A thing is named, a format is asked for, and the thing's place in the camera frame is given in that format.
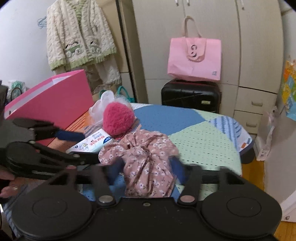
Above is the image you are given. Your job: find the white plastic bag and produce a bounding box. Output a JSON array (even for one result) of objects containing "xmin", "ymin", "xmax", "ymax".
[{"xmin": 88, "ymin": 86, "xmax": 132, "ymax": 127}]

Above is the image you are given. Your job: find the patchwork table cloth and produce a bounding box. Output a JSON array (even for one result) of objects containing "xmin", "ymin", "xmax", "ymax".
[{"xmin": 2, "ymin": 102, "xmax": 254, "ymax": 237}]

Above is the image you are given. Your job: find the beige wardrobe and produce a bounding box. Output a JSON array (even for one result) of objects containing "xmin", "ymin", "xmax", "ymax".
[{"xmin": 122, "ymin": 1, "xmax": 283, "ymax": 134}]

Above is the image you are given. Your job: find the white tissue pack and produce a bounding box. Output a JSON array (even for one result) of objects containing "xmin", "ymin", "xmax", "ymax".
[{"xmin": 66, "ymin": 128, "xmax": 114, "ymax": 154}]

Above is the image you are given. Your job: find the pink floral cloth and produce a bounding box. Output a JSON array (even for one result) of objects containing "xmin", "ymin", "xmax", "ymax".
[{"xmin": 98, "ymin": 130, "xmax": 179, "ymax": 198}]

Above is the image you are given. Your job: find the pink fluffy plush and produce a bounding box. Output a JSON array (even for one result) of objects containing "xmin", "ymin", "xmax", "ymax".
[{"xmin": 102, "ymin": 101, "xmax": 135, "ymax": 137}]

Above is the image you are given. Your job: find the colourful paper bag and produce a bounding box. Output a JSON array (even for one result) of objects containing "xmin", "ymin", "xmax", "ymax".
[{"xmin": 280, "ymin": 59, "xmax": 296, "ymax": 121}]

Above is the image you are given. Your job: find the person's left hand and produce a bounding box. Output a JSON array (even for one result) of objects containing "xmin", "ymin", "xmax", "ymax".
[{"xmin": 1, "ymin": 169, "xmax": 22, "ymax": 198}]

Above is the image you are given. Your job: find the cream knitted cardigan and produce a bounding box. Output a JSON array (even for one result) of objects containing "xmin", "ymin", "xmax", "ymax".
[{"xmin": 47, "ymin": 1, "xmax": 120, "ymax": 84}]

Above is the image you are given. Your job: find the teal shopping bag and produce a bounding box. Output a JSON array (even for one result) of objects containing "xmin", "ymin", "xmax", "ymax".
[{"xmin": 99, "ymin": 86, "xmax": 135, "ymax": 103}]

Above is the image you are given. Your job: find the black suitcase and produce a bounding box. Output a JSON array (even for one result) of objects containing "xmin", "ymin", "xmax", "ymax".
[{"xmin": 161, "ymin": 79, "xmax": 222, "ymax": 113}]

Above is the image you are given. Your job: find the pink cardboard box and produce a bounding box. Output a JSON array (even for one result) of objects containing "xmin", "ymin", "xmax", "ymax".
[{"xmin": 4, "ymin": 70, "xmax": 93, "ymax": 145}]

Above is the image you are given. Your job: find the pink tote bag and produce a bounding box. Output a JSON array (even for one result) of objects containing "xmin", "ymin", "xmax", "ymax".
[{"xmin": 167, "ymin": 16, "xmax": 222, "ymax": 82}]

